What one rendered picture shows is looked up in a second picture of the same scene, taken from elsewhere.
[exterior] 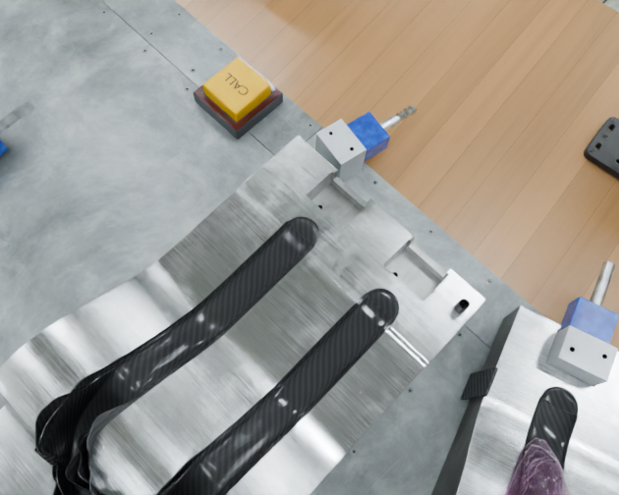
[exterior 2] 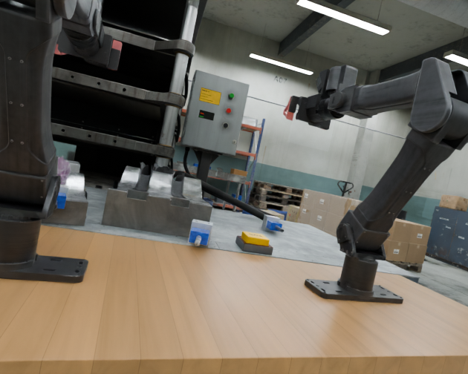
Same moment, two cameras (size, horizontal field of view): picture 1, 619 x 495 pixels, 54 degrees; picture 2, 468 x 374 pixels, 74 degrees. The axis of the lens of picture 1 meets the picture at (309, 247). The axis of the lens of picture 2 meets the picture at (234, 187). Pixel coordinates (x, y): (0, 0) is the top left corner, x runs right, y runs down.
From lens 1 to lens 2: 1.14 m
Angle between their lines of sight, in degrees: 99
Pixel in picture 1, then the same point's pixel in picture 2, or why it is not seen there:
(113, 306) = (197, 188)
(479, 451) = (79, 183)
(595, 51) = (130, 315)
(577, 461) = not seen: hidden behind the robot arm
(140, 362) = (179, 184)
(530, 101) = (147, 277)
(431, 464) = not seen: hidden behind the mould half
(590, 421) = not seen: hidden behind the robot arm
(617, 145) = (65, 265)
